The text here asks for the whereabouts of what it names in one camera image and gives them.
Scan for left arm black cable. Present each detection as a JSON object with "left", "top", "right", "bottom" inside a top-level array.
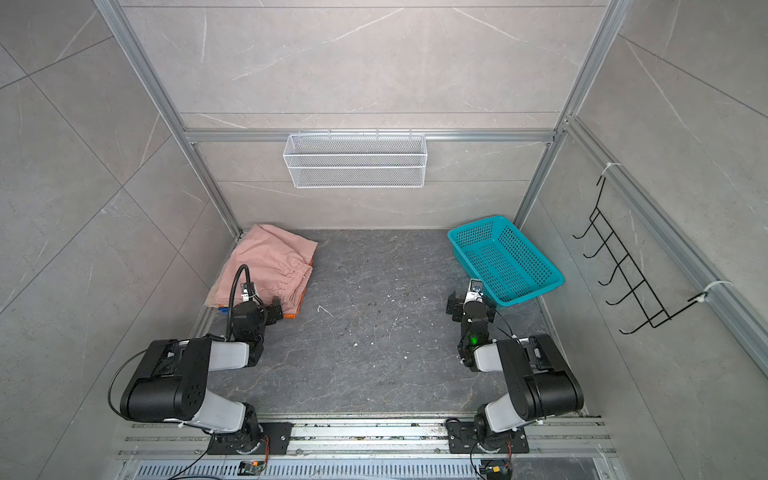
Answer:
[{"left": 107, "top": 263, "right": 253, "bottom": 421}]

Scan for white wire wall basket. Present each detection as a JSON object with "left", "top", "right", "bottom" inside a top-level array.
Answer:
[{"left": 283, "top": 133, "right": 428, "bottom": 189}]

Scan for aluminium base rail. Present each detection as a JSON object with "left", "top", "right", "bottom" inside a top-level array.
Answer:
[{"left": 105, "top": 412, "right": 626, "bottom": 479}]

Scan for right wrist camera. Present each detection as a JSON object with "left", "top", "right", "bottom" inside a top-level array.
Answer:
[{"left": 464, "top": 279, "right": 485, "bottom": 305}]

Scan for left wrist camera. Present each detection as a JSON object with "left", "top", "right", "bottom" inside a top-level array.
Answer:
[{"left": 241, "top": 284, "right": 262, "bottom": 304}]

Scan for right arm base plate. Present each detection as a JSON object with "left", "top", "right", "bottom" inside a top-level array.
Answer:
[{"left": 444, "top": 418, "right": 530, "bottom": 455}]

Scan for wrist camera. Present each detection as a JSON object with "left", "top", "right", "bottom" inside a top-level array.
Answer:
[
  {"left": 241, "top": 284, "right": 262, "bottom": 304},
  {"left": 464, "top": 279, "right": 485, "bottom": 305}
]

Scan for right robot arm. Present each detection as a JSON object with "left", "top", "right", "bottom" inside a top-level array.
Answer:
[{"left": 446, "top": 290, "right": 584, "bottom": 452}]

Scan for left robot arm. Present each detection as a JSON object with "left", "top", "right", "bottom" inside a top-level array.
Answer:
[{"left": 117, "top": 297, "right": 283, "bottom": 455}]

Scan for aluminium frame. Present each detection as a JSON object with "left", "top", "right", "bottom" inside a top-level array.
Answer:
[{"left": 98, "top": 1, "right": 767, "bottom": 440}]

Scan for rainbow striped shorts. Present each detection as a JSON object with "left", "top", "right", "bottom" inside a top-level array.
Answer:
[{"left": 215, "top": 287, "right": 307, "bottom": 319}]

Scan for pink shorts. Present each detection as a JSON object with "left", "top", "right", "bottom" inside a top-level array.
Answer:
[{"left": 214, "top": 224, "right": 318, "bottom": 313}]

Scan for beige shorts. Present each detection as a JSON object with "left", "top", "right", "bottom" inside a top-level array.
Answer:
[{"left": 204, "top": 283, "right": 228, "bottom": 309}]

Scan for black wire hook rack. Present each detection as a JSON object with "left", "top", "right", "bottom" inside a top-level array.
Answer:
[{"left": 572, "top": 176, "right": 710, "bottom": 336}]

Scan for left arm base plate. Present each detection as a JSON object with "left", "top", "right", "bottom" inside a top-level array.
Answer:
[{"left": 207, "top": 422, "right": 294, "bottom": 455}]

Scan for teal plastic basket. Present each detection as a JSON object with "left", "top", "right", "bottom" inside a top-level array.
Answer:
[{"left": 447, "top": 216, "right": 565, "bottom": 308}]

